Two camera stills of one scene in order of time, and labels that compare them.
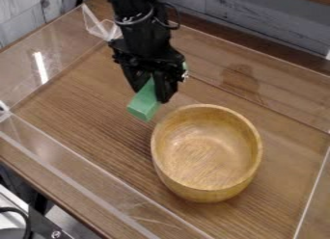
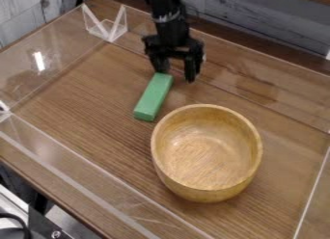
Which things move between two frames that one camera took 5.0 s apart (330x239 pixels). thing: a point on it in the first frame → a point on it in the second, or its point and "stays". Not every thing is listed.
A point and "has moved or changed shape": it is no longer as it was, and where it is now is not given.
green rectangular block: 145,103 has moved or changed shape
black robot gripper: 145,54 → 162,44
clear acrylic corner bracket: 107,29 stays
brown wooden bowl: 206,151 stays
